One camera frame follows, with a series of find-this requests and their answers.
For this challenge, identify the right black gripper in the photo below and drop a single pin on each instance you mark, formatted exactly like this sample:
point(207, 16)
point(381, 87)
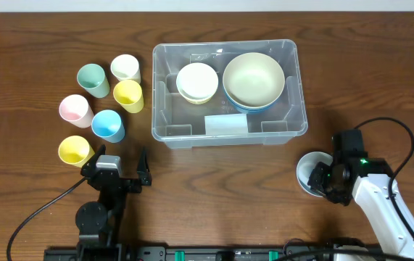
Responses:
point(323, 180)

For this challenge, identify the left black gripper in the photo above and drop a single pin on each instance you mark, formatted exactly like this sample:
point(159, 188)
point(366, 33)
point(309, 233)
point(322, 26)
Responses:
point(124, 184)

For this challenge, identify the light blue small bowl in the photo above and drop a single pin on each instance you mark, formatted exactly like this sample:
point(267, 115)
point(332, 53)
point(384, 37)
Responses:
point(306, 165)

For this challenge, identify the blue cup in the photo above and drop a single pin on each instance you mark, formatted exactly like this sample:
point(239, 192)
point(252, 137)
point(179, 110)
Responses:
point(108, 125)

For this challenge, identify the yellow cup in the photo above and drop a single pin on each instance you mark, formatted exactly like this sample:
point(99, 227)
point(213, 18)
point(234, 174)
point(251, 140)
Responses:
point(75, 150)
point(128, 94)

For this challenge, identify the pink cup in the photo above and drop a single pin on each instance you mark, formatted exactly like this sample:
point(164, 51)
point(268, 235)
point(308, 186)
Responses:
point(75, 109)

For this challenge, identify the green cup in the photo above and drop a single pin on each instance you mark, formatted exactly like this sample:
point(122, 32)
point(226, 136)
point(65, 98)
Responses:
point(92, 78)

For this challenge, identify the yellow small bowl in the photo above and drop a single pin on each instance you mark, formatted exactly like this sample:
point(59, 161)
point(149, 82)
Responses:
point(196, 101)

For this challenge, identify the dark blue large bowl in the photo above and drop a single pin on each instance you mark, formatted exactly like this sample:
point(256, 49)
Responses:
point(248, 109)

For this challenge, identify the white small bowl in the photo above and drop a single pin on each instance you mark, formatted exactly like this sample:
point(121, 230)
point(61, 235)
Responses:
point(197, 80)

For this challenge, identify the beige large bowl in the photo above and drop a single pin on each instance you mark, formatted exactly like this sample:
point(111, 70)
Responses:
point(253, 79)

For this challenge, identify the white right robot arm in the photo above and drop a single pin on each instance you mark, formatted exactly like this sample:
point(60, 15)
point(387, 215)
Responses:
point(370, 183)

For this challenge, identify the clear plastic storage container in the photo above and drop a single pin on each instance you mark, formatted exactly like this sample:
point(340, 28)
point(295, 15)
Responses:
point(180, 124)

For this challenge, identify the white label in container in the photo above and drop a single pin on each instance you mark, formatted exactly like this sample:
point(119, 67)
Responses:
point(231, 124)

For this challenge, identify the cream cup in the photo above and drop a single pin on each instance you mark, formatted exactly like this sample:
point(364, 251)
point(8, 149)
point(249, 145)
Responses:
point(126, 67)

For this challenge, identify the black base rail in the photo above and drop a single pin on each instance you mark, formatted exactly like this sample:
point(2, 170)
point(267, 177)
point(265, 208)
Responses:
point(160, 253)

